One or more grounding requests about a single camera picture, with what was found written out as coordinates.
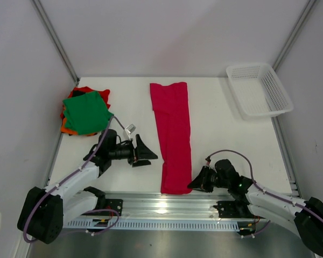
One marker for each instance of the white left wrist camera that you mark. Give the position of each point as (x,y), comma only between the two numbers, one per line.
(128,131)

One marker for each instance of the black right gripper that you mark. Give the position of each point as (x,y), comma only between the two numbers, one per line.
(206,180)

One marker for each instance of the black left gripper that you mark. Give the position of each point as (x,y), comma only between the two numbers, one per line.
(141,152)

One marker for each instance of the white slotted cable duct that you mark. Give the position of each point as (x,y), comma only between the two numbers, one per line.
(154,224)

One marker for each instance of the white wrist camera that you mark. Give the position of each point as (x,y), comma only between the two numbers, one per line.
(208,161)
(128,131)

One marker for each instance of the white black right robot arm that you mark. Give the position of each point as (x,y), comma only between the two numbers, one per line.
(304,218)

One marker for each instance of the aluminium front rail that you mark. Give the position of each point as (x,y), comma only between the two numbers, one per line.
(135,206)

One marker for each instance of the right aluminium corner post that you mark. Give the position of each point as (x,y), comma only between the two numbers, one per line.
(295,32)

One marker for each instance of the green folded t shirt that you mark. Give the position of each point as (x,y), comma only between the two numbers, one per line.
(89,126)

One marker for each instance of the aluminium corner post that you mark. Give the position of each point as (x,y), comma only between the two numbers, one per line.
(47,24)
(295,32)

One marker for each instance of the white plastic basket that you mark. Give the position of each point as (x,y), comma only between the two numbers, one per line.
(257,91)

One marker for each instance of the red folded t shirt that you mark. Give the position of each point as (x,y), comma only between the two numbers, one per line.
(105,94)

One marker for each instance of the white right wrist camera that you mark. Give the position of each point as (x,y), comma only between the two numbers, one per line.
(208,161)

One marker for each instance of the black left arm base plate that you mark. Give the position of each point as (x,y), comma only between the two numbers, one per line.
(113,204)

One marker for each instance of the left aluminium corner post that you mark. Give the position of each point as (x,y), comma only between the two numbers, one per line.
(47,24)

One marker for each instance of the crimson t shirt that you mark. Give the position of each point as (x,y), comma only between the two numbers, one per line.
(171,109)

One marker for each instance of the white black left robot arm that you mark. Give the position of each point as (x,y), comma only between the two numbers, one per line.
(47,226)

